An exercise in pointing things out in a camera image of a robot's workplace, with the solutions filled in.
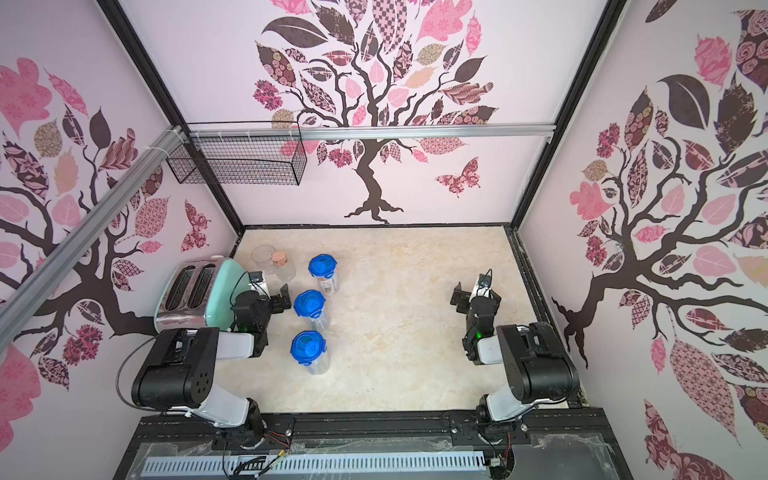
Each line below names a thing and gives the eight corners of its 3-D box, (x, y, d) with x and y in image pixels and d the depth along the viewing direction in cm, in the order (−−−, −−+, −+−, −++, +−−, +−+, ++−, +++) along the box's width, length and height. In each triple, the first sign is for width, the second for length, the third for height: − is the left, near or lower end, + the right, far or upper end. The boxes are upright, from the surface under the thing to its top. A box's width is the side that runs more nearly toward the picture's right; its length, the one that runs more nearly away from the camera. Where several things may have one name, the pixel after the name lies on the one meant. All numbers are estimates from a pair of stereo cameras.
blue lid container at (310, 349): (300, 378, 84) (287, 361, 73) (306, 350, 89) (294, 330, 78) (329, 378, 84) (320, 361, 73) (333, 350, 89) (325, 330, 78)
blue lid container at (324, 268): (316, 299, 101) (306, 273, 90) (319, 280, 106) (311, 254, 95) (340, 299, 101) (333, 273, 90) (342, 280, 106) (336, 254, 95)
